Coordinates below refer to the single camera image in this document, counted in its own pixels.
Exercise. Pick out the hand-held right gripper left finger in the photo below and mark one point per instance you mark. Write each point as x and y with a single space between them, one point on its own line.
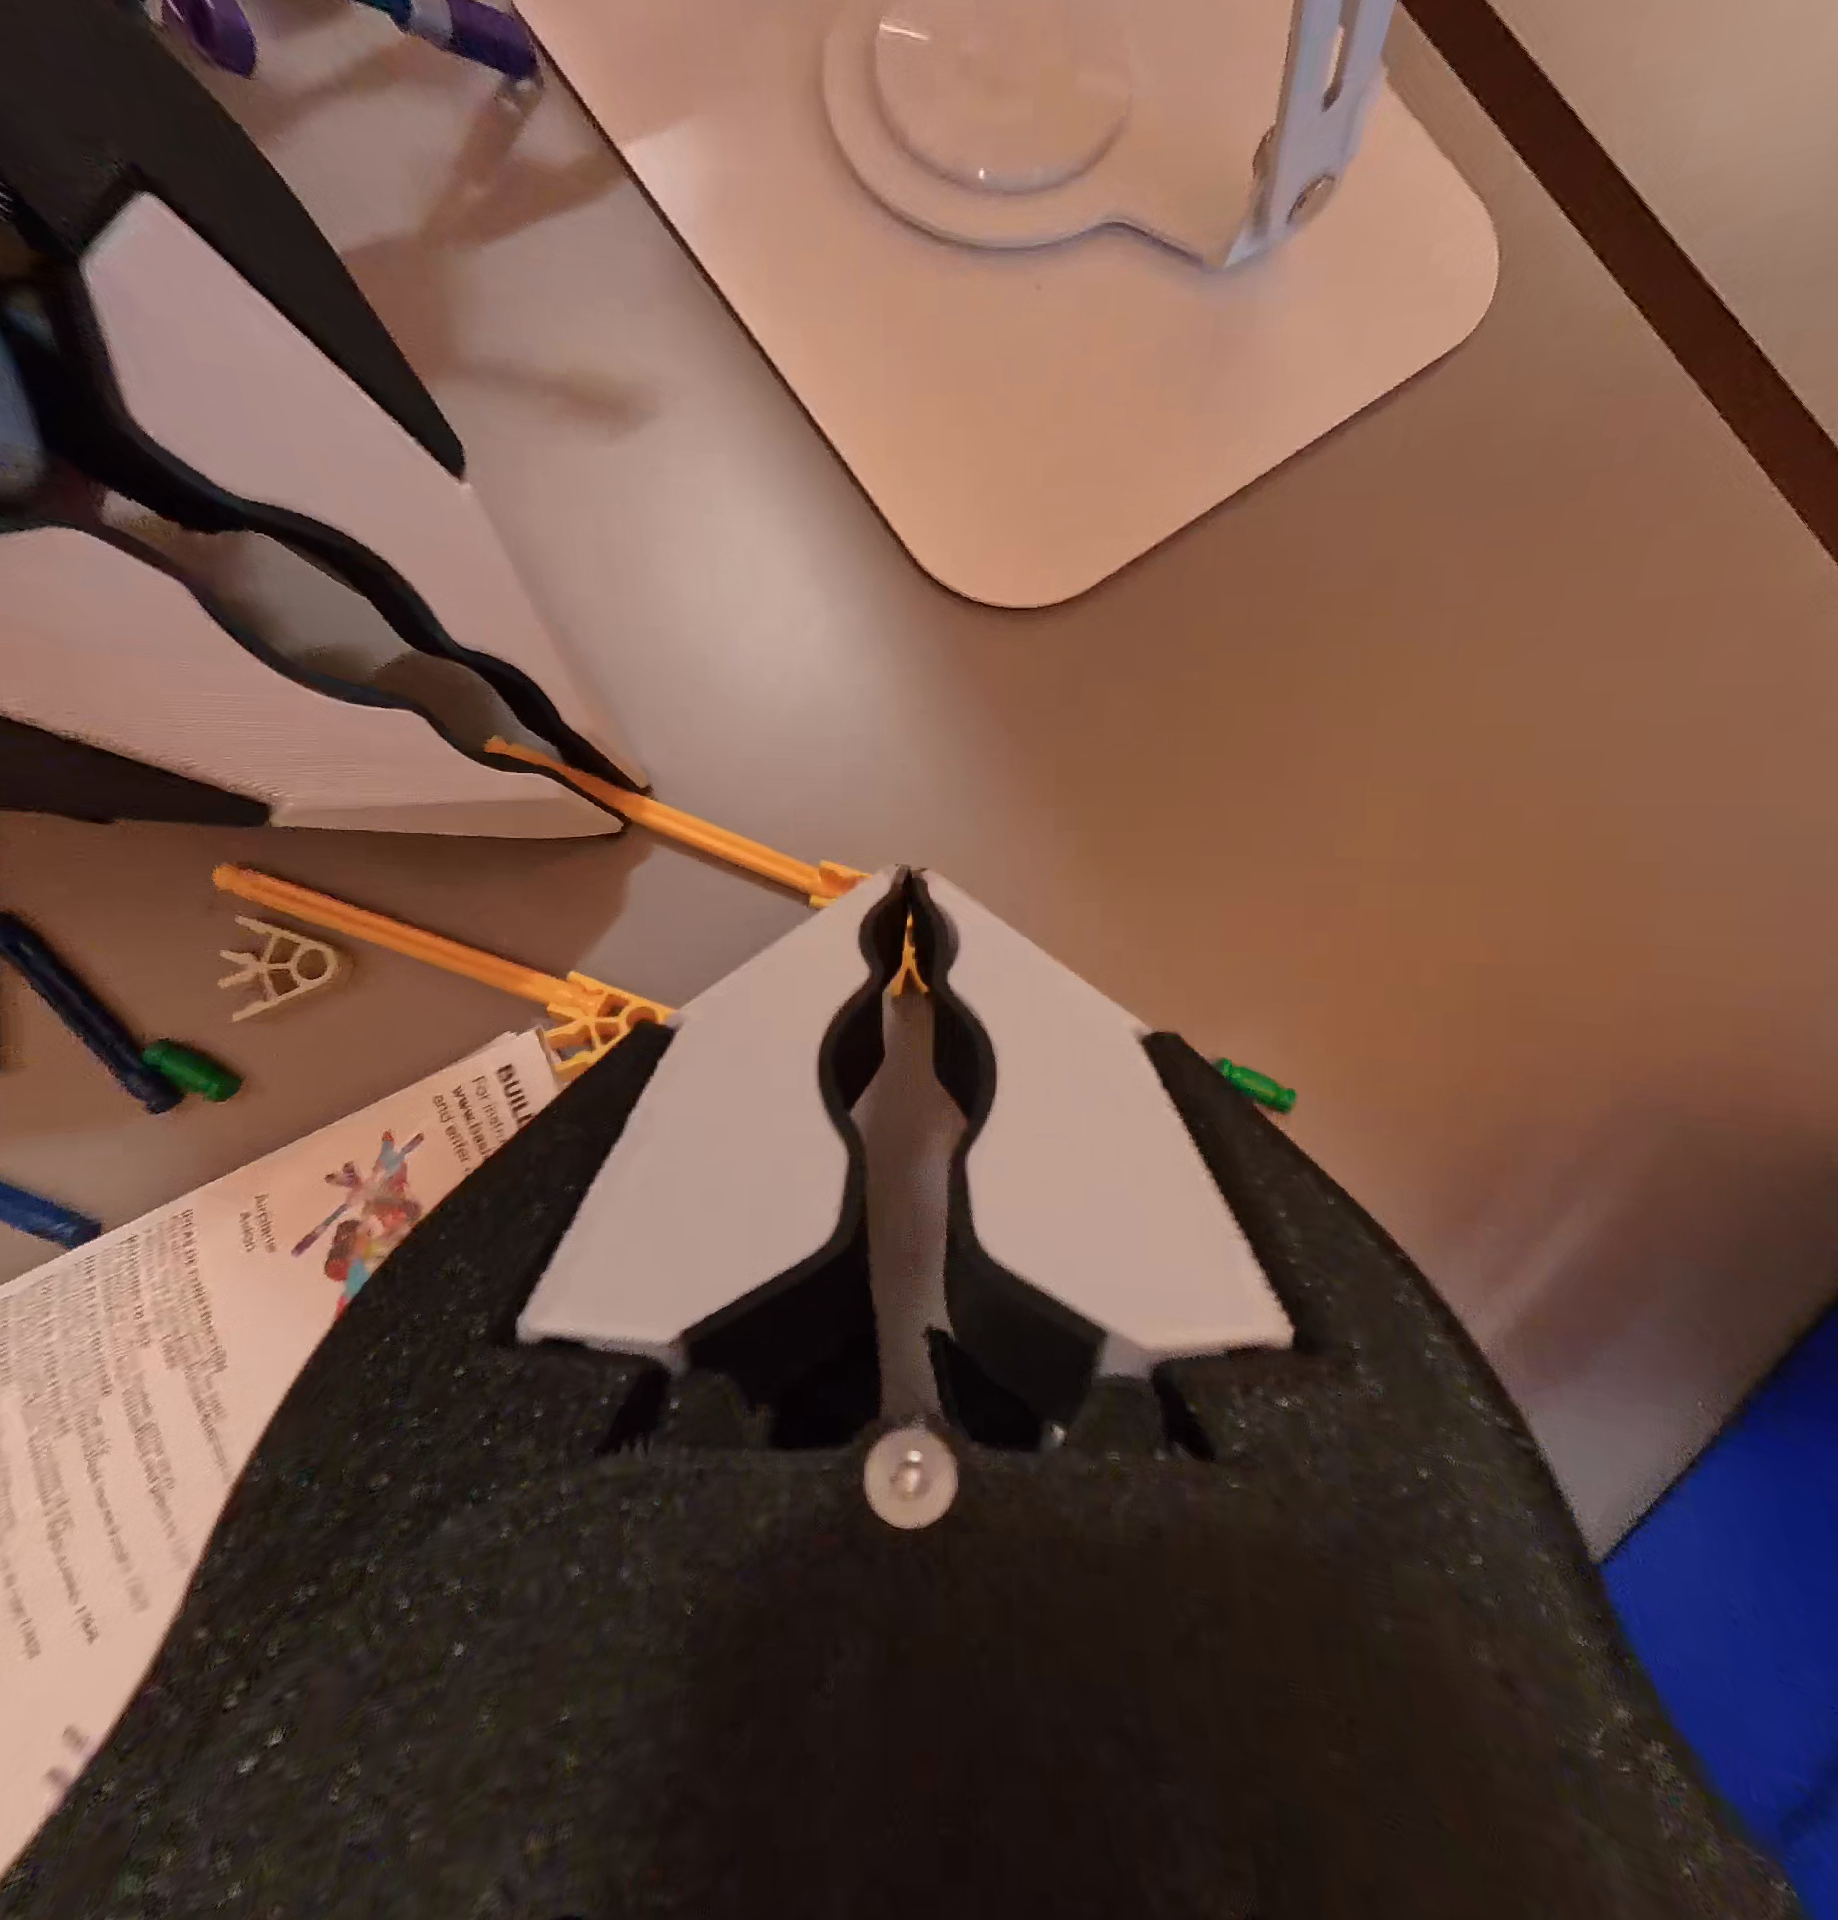
694 1170

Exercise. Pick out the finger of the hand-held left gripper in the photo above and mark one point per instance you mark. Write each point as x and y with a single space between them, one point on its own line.
290 406
139 675

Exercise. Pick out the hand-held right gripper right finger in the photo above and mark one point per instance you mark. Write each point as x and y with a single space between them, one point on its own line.
1130 1170

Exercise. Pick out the orange fan connector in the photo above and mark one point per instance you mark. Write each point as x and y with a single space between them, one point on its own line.
596 1027

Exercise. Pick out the yellow rod with connectors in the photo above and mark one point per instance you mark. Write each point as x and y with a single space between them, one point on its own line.
906 971

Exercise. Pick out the pale grey small connector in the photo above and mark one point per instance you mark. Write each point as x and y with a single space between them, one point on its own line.
282 967

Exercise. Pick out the orange rod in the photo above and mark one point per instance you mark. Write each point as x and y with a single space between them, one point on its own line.
710 832
394 936

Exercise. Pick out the short green rod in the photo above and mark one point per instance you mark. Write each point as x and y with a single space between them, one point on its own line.
191 1071
1256 1082

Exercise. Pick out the white instruction booklet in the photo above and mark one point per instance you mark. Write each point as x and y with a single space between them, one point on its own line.
139 1426

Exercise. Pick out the colourful construction toy model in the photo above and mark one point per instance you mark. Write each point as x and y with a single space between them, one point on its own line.
477 31

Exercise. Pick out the white metal stand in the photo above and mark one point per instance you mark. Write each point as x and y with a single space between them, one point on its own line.
1085 420

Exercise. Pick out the blue plastic bin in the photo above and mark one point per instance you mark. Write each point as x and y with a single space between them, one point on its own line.
1759 1651

